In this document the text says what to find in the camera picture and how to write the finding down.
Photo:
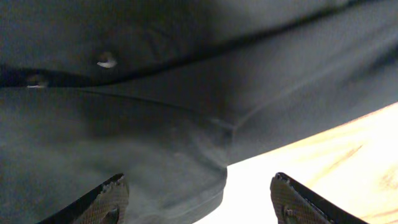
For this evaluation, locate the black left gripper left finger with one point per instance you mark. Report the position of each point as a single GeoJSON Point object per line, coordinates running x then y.
{"type": "Point", "coordinates": [105, 204]}

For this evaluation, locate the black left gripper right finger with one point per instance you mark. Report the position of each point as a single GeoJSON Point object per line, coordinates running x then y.
{"type": "Point", "coordinates": [294, 203]}

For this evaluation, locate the black shirt with white logo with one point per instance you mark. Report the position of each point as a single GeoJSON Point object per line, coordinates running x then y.
{"type": "Point", "coordinates": [168, 94]}

